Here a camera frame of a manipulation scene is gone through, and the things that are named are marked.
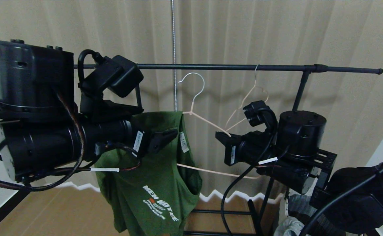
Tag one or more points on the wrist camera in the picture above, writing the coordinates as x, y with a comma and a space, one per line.
125, 75
255, 113

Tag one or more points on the white laundry basket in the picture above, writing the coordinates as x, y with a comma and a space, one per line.
302, 203

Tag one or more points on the green printed shirt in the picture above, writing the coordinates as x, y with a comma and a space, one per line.
152, 170

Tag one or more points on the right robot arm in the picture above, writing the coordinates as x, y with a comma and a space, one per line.
301, 134

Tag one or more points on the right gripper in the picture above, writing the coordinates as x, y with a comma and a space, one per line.
276, 160

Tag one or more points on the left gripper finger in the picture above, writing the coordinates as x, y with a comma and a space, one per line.
158, 141

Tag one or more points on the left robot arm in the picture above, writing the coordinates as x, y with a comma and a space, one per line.
30, 75

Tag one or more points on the pink clothes hanger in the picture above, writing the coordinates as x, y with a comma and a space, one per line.
255, 83
191, 112

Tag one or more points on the beige curtain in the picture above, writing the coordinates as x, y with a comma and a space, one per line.
243, 32

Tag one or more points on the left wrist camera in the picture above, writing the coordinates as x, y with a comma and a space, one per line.
125, 75

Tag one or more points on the black clothes rack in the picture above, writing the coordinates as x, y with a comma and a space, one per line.
227, 67

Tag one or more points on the pale grey garment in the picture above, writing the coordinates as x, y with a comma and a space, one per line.
289, 227

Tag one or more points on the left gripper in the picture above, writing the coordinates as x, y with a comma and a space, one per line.
47, 147

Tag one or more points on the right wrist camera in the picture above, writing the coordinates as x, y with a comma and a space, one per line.
255, 113

